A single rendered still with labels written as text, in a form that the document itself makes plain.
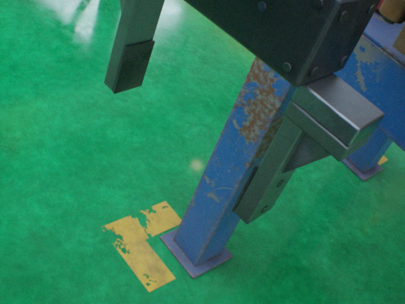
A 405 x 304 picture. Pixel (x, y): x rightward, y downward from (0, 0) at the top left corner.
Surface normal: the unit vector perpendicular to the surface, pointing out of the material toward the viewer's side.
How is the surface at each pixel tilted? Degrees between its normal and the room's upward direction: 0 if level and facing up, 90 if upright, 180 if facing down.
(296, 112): 90
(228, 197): 90
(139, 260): 0
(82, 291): 0
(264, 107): 90
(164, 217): 0
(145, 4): 90
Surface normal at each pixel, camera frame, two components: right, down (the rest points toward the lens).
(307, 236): 0.30, -0.72
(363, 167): -0.73, 0.25
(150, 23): 0.66, 0.63
